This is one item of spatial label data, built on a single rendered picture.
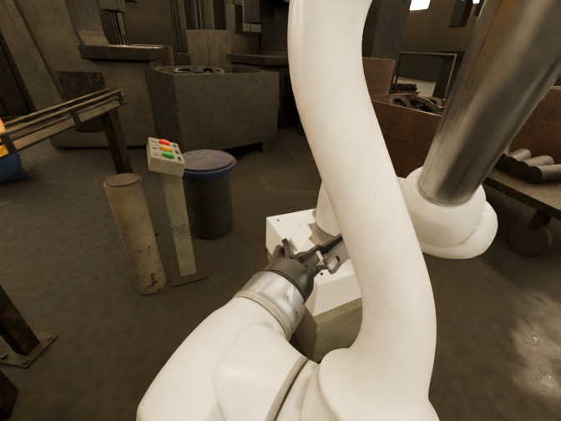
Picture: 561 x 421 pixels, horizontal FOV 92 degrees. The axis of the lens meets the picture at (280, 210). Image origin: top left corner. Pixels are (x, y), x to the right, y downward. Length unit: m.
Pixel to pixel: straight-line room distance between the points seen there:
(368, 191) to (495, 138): 0.29
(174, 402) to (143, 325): 0.97
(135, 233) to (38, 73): 2.29
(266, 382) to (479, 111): 0.40
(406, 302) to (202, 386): 0.19
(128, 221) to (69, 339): 0.48
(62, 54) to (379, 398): 3.09
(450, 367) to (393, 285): 1.05
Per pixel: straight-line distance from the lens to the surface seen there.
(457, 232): 0.64
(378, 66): 3.60
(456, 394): 1.21
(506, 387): 1.32
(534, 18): 0.39
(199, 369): 0.30
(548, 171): 2.17
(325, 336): 0.96
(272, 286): 0.35
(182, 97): 2.35
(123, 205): 1.09
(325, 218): 0.72
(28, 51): 3.22
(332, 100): 0.22
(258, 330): 0.31
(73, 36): 3.07
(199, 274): 1.36
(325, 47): 0.24
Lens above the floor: 0.94
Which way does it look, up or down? 31 degrees down
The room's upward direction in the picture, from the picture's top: 3 degrees clockwise
